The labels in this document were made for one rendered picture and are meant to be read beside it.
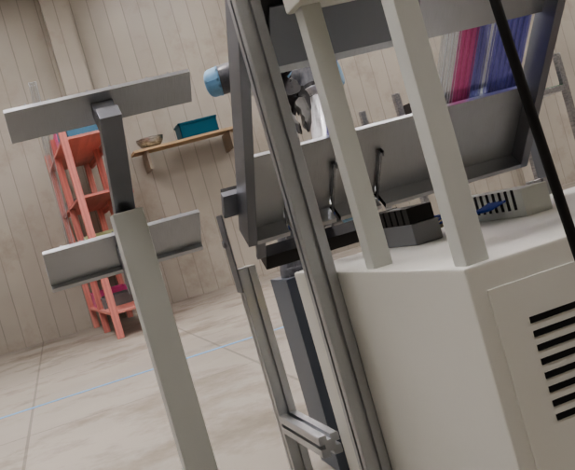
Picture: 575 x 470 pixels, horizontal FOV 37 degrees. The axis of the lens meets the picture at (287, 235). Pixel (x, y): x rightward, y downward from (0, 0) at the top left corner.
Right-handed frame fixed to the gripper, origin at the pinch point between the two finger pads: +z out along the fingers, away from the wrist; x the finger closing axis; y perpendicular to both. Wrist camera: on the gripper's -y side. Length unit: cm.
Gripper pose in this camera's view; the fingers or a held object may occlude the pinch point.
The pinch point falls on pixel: (303, 125)
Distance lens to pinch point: 192.3
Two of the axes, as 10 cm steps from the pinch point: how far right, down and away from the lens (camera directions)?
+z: 3.8, 7.9, -4.8
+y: -0.9, 5.5, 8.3
